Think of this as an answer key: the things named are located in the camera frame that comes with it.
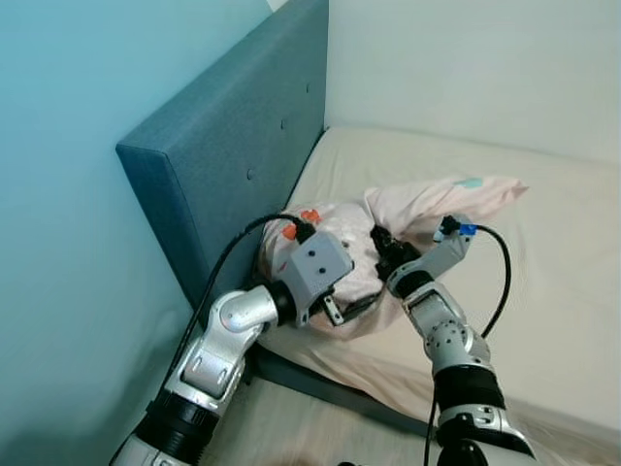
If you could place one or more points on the teal upholstered headboard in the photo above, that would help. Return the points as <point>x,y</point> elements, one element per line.
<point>233,136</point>

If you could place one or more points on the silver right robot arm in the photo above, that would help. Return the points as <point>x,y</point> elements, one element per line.
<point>456,359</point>

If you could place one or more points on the pink patterned pillow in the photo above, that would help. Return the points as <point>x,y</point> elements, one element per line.
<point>427,199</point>

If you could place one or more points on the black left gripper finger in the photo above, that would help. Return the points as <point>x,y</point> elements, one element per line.
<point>361,307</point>

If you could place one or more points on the beige sheeted bed mattress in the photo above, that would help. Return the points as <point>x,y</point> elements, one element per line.
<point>543,262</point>

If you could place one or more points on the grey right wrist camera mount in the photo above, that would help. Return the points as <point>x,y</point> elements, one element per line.
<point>446,248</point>

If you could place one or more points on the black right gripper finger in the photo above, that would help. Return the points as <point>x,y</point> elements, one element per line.
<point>383,239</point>

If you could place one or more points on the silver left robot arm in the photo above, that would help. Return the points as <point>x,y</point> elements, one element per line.
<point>218,349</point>

